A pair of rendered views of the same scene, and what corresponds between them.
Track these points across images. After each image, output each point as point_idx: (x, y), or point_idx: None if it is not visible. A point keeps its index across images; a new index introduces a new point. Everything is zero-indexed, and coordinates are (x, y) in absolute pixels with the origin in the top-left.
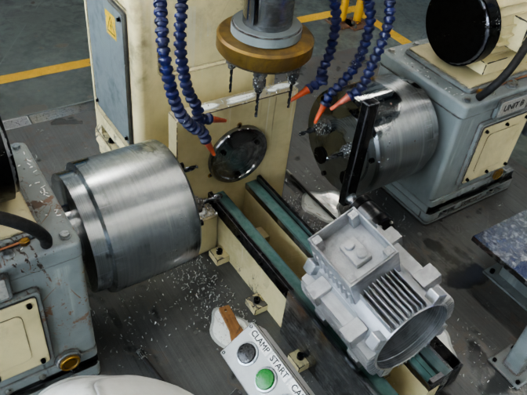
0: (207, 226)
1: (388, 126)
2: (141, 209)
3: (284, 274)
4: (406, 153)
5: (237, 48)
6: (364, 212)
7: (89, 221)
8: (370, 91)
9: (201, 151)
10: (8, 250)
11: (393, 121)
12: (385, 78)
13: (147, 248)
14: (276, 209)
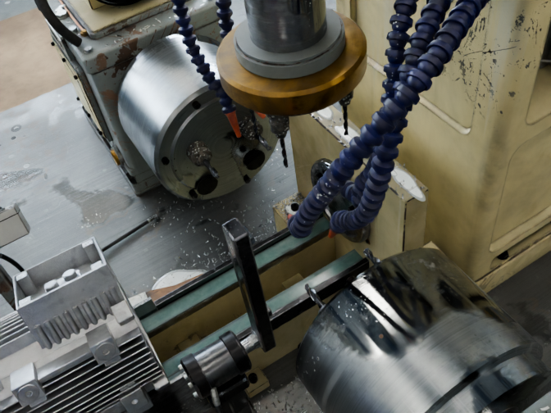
0: (284, 227)
1: (334, 342)
2: (140, 95)
3: (186, 298)
4: (333, 410)
5: (235, 26)
6: (208, 345)
7: (129, 69)
8: (403, 296)
9: (308, 152)
10: (75, 27)
11: (347, 349)
12: (472, 331)
13: (130, 129)
14: (302, 286)
